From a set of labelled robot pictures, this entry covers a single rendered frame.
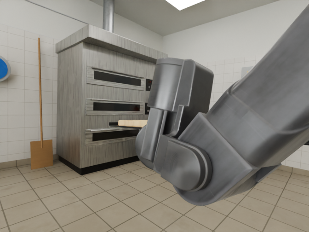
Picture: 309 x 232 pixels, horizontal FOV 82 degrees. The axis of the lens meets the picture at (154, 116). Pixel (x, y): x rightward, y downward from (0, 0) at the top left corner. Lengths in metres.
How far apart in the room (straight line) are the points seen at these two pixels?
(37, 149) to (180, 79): 3.17
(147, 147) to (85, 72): 2.50
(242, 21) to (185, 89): 4.24
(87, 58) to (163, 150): 2.59
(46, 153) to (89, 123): 0.97
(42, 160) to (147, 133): 3.17
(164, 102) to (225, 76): 4.01
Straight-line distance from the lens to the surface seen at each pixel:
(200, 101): 0.19
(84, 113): 2.64
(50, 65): 3.59
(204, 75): 0.20
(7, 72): 3.31
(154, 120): 0.20
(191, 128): 0.15
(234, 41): 4.32
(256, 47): 4.13
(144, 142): 0.20
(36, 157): 3.31
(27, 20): 3.67
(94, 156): 2.82
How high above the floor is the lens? 1.03
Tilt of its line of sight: 3 degrees down
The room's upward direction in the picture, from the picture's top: 3 degrees clockwise
